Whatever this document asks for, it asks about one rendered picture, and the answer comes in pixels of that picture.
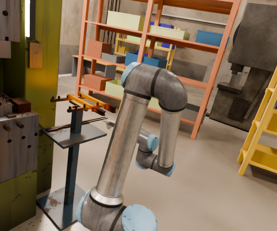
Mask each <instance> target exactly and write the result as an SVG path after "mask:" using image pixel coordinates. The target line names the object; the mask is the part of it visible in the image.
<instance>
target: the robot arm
mask: <svg viewBox="0 0 277 231"><path fill-rule="evenodd" d="M121 86H122V87H123V88H124V91H123V97H122V101H121V104H120V108H119V111H118V114H117V117H116V121H111V120H107V119H104V120H102V121H103V122H106V127H107V129H111V127H113V131H112V135H111V138H110V142H109V145H108V149H107V152H106V155H105V159H104V162H103V165H102V169H101V172H100V176H99V179H98V183H97V185H96V186H94V187H92V188H91V189H90V190H88V191H87V192H86V193H85V194H84V196H83V197H82V198H81V200H80V202H79V204H78V207H77V212H76V218H77V221H78V222H79V223H80V224H82V225H83V226H84V227H85V228H87V229H89V230H91V231H157V229H158V222H157V219H156V216H155V215H154V213H153V212H152V211H151V210H150V209H147V207H145V206H143V205H140V204H133V205H132V206H131V205H130V206H128V207H127V206H125V205H123V200H124V196H123V194H122V189H123V185H124V182H125V179H126V176H127V172H128V169H129V166H130V163H131V160H132V157H133V153H134V150H135V147H136V143H138V144H139V145H138V151H137V155H136V158H135V164H136V166H137V167H138V168H140V169H143V170H146V169H148V168H149V169H151V170H154V171H156V172H159V173H161V174H163V175H165V176H168V177H170V176H171V175H172V173H173V170H174V168H175V166H176V163H175V162H174V161H173V159H174V154H175V148H176V143H177V136H178V130H179V125H180V119H181V114H182V111H183V110H184V109H185V108H186V106H187V102H188V95H187V92H186V89H185V87H184V85H183V84H182V82H181V81H180V79H179V78H178V77H177V76H176V75H175V74H174V73H172V72H171V71H169V70H167V69H162V68H159V67H155V66H150V65H147V64H144V63H138V62H132V63H130V64H129V65H128V66H127V67H126V69H125V70H124V72H123V74H122V78H121ZM151 97H154V98H157V99H158V104H159V106H160V108H161V125H160V137H159V139H158V137H157V136H156V135H154V134H152V133H150V132H148V131H146V130H144V129H142V128H141V127H142V124H143V121H144V117H145V114H146V111H147V108H148V105H149V102H150V100H151ZM158 145H159V149H158V155H156V154H153V151H155V150H156V148H157V147H158Z"/></svg>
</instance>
